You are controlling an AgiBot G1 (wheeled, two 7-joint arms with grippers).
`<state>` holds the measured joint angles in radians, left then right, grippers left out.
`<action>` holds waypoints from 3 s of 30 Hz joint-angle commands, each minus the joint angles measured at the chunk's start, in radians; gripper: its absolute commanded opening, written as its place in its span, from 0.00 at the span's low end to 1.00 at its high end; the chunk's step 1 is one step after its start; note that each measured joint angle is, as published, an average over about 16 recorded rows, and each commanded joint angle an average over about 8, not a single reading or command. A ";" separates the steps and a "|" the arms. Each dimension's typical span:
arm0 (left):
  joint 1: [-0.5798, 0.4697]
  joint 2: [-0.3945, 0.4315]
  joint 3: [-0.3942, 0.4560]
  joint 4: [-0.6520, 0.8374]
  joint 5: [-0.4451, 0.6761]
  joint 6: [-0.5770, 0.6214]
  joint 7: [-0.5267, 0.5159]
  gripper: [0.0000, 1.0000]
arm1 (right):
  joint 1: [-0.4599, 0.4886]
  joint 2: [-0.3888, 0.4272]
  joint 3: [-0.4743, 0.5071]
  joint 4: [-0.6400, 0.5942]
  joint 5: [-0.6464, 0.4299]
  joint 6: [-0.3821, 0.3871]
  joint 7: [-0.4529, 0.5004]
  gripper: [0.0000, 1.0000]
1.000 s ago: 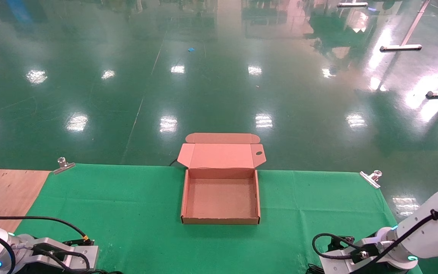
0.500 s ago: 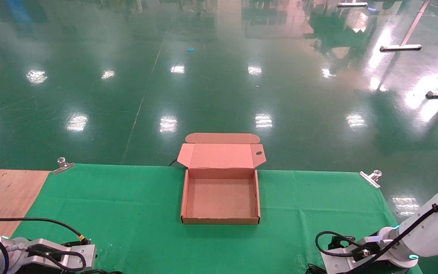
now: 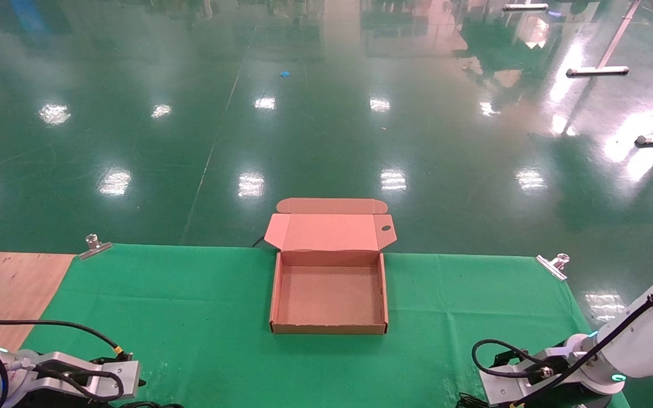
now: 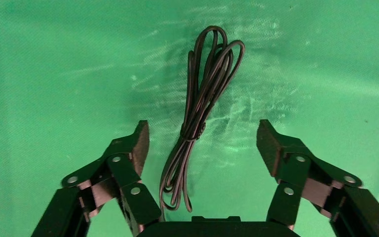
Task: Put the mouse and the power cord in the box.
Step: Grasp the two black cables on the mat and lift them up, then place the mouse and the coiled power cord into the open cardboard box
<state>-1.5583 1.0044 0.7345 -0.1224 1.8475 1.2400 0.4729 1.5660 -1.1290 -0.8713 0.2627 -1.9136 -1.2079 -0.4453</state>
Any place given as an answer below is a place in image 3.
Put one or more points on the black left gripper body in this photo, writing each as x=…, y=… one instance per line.
x=66, y=403

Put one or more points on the short white floor foot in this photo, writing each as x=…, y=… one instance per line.
x=525, y=7

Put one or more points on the silver right wrist box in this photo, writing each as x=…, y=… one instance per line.
x=508, y=391

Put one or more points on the metal cloth clip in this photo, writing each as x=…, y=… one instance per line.
x=550, y=267
x=97, y=250

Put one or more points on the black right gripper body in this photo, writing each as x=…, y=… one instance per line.
x=581, y=399

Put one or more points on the white stand with slanted post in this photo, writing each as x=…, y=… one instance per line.
x=596, y=71

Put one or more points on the green table cloth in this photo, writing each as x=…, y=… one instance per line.
x=219, y=351

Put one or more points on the silver wrist box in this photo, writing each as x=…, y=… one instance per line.
x=508, y=391
x=117, y=379

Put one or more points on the open brown cardboard box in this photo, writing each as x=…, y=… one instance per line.
x=329, y=294

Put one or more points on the silver left wrist box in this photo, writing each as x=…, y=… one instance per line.
x=117, y=379

